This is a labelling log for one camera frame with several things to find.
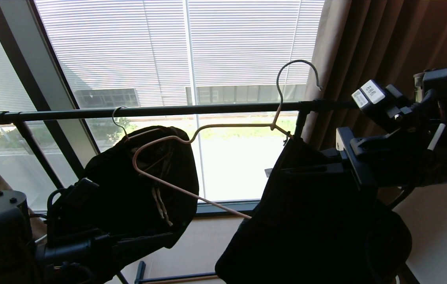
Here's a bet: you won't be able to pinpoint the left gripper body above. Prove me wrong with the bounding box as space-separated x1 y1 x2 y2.
36 233 121 277

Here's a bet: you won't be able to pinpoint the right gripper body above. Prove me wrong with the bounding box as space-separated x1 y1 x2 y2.
336 126 429 198

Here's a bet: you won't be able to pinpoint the black drawstring shorts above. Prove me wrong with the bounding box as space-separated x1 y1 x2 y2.
83 126 199 249

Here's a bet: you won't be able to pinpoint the black garment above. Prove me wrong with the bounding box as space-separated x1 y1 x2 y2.
215 136 413 284

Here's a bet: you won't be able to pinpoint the pink clothes hanger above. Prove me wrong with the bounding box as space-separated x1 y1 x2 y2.
133 59 322 219
112 106 176 178

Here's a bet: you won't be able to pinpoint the black clothes rack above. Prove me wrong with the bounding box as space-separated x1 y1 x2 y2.
0 99 356 284

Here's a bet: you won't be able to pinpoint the window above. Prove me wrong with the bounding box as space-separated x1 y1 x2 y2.
0 0 326 215

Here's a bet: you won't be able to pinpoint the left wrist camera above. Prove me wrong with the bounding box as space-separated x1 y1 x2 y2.
47 177 100 241

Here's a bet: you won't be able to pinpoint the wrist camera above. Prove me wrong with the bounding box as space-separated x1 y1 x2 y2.
47 177 100 241
351 79 425 156

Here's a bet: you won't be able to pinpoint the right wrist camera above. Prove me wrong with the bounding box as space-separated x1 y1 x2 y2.
351 79 425 156

